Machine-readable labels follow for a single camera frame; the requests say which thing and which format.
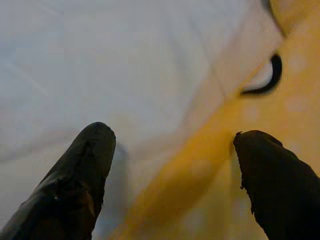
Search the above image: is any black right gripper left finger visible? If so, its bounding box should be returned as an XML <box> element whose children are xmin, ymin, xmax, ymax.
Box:
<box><xmin>0</xmin><ymin>121</ymin><xmax>117</xmax><ymax>240</ymax></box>

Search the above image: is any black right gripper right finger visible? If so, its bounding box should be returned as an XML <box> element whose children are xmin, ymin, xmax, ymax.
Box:
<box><xmin>232</xmin><ymin>129</ymin><xmax>320</xmax><ymax>240</ymax></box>

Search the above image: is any yellow orange cartoon blanket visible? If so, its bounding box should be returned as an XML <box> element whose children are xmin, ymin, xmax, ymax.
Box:
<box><xmin>109</xmin><ymin>0</ymin><xmax>320</xmax><ymax>240</ymax></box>

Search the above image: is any white quilted mattress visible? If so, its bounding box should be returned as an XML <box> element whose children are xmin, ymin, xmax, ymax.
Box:
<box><xmin>0</xmin><ymin>0</ymin><xmax>276</xmax><ymax>240</ymax></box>

